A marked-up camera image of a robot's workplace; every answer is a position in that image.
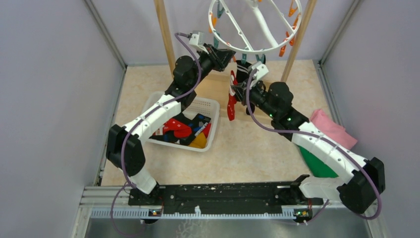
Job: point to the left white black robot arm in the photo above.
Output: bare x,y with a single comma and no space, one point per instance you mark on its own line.
124,143

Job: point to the red Santa snowflake sock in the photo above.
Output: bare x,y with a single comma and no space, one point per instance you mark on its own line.
231,97

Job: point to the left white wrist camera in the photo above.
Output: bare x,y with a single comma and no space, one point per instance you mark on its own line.
196,41

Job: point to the wooden hanger stand frame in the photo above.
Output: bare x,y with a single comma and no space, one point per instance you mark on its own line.
215,86

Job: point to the white plastic laundry basket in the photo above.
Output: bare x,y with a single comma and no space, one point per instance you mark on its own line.
206,107

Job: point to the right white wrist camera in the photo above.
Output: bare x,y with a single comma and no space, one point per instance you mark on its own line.
260,69

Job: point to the black sock blue squares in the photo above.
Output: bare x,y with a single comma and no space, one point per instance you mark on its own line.
199,124

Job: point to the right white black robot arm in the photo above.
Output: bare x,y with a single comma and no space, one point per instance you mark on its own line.
359,181

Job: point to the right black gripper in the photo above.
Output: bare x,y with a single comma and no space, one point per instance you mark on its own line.
240,90

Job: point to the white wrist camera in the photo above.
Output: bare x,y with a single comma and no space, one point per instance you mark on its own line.
260,69
196,41

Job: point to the green cloth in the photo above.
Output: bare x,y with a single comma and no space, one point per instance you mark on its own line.
318,168

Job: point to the yellow sock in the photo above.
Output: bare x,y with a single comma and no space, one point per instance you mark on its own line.
199,142

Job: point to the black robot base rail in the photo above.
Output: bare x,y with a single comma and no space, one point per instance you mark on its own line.
254,198

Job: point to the pink cloth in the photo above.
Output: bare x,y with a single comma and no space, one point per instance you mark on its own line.
336,132

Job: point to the round white clip hanger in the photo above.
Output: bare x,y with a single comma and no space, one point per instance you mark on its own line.
255,27

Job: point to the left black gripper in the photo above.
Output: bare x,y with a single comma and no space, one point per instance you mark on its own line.
219,58

